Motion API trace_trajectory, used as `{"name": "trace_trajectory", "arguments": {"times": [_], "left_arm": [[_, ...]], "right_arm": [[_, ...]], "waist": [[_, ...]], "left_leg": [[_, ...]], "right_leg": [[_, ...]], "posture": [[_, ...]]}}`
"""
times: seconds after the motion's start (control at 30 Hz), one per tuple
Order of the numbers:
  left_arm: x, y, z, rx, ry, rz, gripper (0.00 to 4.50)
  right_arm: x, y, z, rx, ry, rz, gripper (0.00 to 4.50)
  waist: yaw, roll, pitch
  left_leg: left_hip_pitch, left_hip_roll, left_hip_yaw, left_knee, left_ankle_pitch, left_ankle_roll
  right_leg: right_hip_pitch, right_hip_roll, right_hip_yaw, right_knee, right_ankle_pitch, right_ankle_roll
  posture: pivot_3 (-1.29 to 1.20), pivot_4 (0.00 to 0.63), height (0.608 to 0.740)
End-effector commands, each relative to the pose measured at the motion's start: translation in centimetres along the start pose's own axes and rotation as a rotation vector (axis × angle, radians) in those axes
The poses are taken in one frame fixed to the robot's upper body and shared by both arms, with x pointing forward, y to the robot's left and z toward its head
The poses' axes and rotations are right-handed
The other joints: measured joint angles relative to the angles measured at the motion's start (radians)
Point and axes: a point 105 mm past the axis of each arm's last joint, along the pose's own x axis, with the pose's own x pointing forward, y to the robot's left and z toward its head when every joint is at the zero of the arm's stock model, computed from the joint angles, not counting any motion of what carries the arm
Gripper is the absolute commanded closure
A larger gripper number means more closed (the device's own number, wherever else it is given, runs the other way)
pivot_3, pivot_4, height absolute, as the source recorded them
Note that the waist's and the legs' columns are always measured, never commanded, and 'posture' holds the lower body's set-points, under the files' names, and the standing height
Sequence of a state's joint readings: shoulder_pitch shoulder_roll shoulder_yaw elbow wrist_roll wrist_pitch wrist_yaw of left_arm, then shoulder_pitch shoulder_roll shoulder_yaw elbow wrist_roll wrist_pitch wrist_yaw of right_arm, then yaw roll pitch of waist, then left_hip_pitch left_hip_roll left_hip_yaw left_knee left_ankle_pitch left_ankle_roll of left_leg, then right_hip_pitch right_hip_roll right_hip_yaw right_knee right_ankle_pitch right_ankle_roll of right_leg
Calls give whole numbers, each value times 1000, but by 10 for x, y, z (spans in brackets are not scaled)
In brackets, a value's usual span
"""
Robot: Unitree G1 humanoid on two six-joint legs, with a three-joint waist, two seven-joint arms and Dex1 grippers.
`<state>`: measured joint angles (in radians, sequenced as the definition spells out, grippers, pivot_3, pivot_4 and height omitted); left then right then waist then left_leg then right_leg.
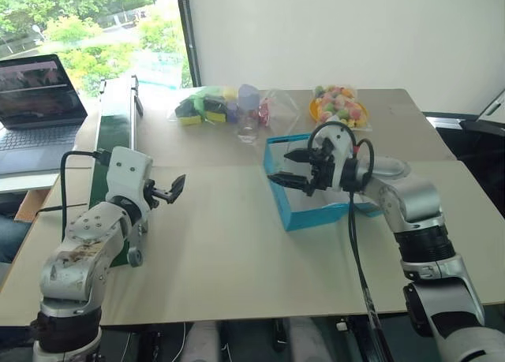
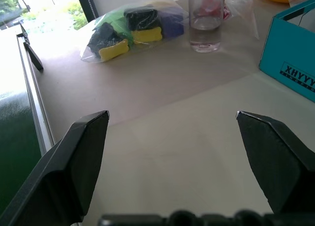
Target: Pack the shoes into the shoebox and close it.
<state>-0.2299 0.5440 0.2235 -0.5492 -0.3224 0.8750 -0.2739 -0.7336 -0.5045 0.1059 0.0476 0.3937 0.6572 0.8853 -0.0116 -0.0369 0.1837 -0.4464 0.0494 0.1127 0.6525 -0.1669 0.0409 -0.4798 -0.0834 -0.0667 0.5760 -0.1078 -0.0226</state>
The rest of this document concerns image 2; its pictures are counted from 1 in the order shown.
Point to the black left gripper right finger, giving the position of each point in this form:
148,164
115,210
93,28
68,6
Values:
278,162

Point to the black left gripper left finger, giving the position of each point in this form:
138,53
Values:
66,167

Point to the dark green textured surface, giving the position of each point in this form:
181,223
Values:
14,142

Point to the teal cardboard box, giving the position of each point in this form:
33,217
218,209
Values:
288,51

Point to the yellow bone-shaped sponge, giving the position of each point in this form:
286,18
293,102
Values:
113,50
146,35

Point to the clear plastic bag of sponges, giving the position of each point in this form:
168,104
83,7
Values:
137,29

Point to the clear glass jar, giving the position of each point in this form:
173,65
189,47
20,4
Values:
206,19

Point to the grey metal rail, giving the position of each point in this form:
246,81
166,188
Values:
34,95

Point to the black window frame post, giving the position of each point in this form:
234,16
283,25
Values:
86,4

